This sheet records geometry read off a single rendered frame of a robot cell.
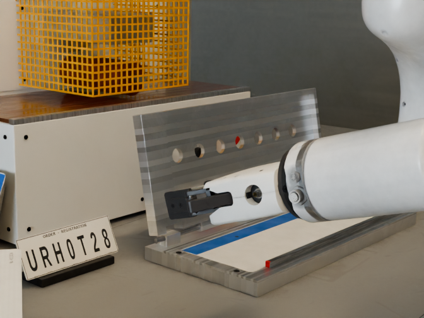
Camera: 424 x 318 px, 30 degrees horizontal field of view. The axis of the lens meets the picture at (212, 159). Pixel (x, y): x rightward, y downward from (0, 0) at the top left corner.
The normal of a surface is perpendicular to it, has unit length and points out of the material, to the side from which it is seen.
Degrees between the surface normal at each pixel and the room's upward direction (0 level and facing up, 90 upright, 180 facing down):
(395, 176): 95
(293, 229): 0
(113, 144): 90
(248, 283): 90
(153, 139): 78
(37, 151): 90
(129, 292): 0
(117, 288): 0
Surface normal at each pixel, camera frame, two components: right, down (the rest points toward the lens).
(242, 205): -0.63, 0.16
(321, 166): -0.69, -0.25
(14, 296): 0.02, -0.98
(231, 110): 0.74, -0.04
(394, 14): -0.48, 0.30
